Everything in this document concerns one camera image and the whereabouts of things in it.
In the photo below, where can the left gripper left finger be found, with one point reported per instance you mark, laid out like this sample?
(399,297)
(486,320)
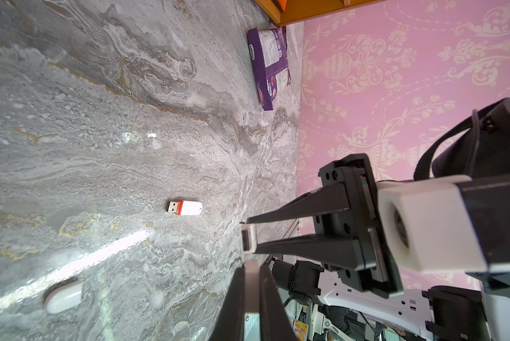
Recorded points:
(230,322)

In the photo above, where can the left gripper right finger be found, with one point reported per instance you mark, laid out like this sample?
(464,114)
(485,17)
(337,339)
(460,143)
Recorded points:
(275,325)

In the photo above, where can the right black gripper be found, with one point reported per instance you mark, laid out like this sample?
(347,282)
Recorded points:
(347,202)

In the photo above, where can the white usb cap small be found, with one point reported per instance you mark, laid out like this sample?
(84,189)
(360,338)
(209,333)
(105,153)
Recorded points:
(249,238)

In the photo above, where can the white red usb drive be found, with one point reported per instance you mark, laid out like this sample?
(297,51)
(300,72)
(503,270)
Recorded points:
(185,207)

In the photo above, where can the white rounded usb cap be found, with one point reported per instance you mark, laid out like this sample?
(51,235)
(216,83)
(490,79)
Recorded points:
(64,297)

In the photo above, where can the white rectangular usb drive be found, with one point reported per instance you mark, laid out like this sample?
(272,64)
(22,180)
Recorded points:
(252,300)

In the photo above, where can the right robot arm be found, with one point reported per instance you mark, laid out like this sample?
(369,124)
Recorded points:
(439,306)

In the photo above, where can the purple snack bag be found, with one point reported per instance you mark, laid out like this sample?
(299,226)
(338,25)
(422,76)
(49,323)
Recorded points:
(269,59)

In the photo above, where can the wooden shelf rack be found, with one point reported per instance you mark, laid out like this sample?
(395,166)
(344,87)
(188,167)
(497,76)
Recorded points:
(303,10)

